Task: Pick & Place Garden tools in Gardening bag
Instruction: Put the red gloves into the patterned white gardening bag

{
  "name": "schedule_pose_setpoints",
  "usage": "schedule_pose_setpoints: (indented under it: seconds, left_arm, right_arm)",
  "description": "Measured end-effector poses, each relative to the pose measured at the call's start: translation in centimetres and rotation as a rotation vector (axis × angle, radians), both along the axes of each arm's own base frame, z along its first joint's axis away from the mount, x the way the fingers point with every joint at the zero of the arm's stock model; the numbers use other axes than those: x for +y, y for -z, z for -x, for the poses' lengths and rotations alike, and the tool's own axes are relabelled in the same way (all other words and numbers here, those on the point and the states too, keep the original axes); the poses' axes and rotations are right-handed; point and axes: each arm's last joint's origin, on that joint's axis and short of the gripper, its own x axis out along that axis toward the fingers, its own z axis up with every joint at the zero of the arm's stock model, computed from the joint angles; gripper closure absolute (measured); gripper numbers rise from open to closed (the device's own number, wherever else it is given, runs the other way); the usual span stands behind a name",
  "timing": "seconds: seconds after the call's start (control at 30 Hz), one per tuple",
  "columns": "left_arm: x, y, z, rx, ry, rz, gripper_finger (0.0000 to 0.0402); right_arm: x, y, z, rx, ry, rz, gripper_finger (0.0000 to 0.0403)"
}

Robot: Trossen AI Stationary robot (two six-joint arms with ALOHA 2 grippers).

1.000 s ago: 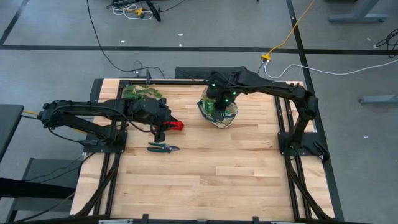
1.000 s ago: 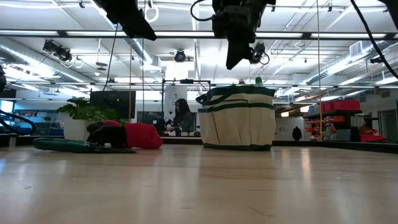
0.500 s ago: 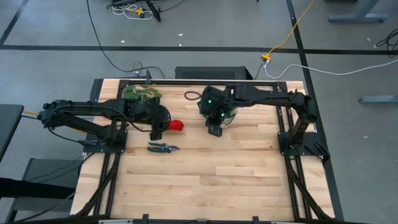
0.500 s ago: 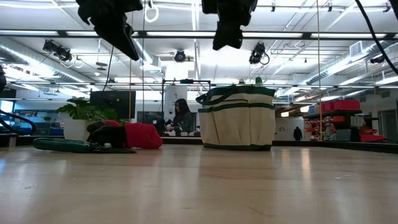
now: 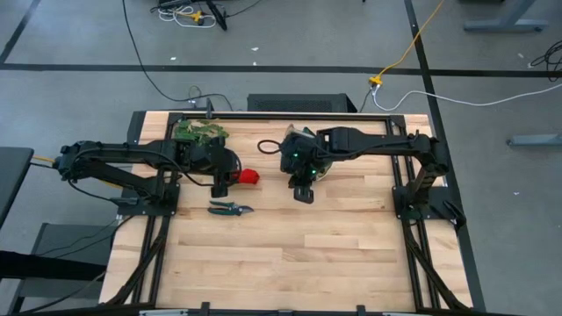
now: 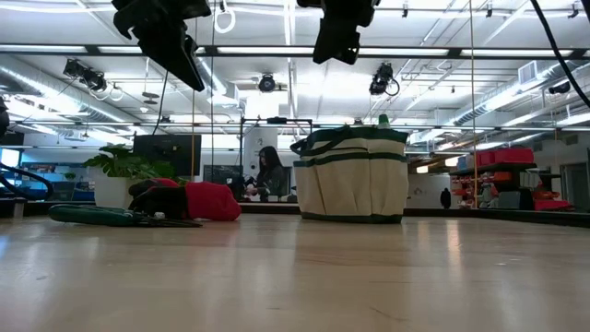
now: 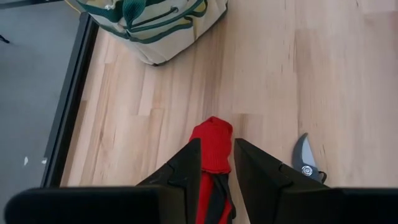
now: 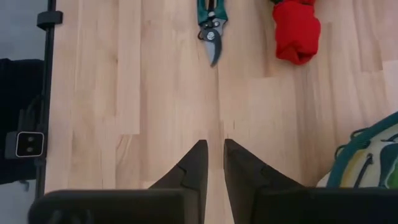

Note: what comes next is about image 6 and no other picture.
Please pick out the black monitor screen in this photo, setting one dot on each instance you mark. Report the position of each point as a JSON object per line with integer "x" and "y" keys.
{"x": 168, "y": 154}

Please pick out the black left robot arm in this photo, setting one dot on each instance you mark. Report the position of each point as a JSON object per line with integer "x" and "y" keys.
{"x": 3, "y": 120}

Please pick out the green plant in white pot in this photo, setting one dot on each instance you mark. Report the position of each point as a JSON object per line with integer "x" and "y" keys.
{"x": 124, "y": 166}

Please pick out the red storage bin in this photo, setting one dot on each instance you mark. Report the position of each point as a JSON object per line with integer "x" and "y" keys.
{"x": 504, "y": 157}

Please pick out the beige green gardening bag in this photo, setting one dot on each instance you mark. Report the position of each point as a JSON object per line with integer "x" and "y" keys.
{"x": 350, "y": 184}

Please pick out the black ceiling camera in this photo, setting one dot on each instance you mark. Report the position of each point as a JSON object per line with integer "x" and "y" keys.
{"x": 267, "y": 84}
{"x": 381, "y": 79}
{"x": 87, "y": 76}

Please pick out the person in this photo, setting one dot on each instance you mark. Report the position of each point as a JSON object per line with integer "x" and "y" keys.
{"x": 272, "y": 177}
{"x": 445, "y": 198}

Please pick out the black aluminium table frame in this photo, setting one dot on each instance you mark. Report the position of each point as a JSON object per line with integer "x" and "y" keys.
{"x": 507, "y": 216}

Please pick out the storage shelf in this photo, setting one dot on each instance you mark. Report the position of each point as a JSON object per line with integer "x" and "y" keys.
{"x": 493, "y": 184}

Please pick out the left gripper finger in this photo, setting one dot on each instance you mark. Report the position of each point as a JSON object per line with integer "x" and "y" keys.
{"x": 175, "y": 55}

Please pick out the red black gardening gloves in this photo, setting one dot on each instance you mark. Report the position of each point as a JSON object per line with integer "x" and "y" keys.
{"x": 207, "y": 200}

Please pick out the green pruning shears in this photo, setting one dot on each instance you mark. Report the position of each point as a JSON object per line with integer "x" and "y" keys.
{"x": 92, "y": 215}

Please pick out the green spray bottle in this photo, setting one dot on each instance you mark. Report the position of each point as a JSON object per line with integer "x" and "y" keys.
{"x": 383, "y": 121}

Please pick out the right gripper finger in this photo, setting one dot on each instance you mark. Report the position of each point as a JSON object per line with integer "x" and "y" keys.
{"x": 336, "y": 43}

